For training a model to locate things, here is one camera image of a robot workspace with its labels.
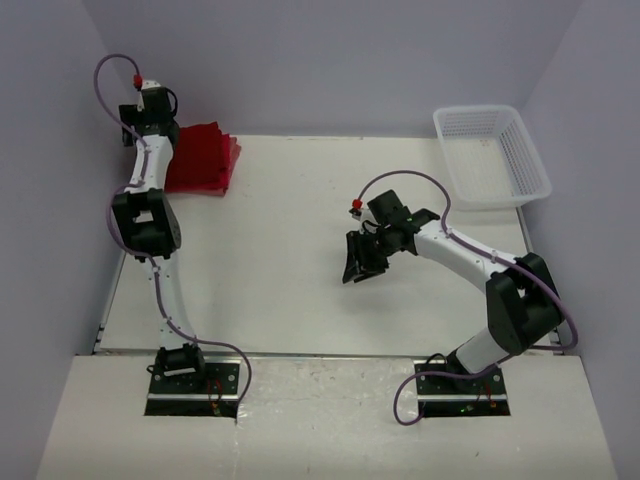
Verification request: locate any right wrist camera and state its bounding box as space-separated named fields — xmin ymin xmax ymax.
xmin=349 ymin=198 xmax=375 ymax=223

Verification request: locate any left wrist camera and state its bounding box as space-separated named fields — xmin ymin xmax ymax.
xmin=132 ymin=74 xmax=161 ymax=92

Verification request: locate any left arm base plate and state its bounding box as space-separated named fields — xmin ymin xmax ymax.
xmin=147 ymin=360 xmax=241 ymax=401

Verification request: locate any white plastic basket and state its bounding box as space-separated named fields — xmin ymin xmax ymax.
xmin=433 ymin=105 xmax=552 ymax=210

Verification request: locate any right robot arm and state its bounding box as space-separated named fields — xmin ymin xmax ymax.
xmin=342 ymin=190 xmax=562 ymax=393

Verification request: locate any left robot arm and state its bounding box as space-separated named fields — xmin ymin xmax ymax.
xmin=111 ymin=76 xmax=208 ymax=393

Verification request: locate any folded light red shirt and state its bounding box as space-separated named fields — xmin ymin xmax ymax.
xmin=218 ymin=133 xmax=242 ymax=196

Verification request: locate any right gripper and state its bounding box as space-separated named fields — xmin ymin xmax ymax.
xmin=343 ymin=228 xmax=397 ymax=284

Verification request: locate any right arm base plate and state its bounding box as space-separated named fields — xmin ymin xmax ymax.
xmin=414 ymin=358 xmax=507 ymax=397

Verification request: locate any dark red t shirt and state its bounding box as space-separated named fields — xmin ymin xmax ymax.
xmin=164 ymin=122 xmax=225 ymax=196

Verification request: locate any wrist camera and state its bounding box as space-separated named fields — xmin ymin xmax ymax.
xmin=349 ymin=198 xmax=375 ymax=223
xmin=132 ymin=74 xmax=161 ymax=92

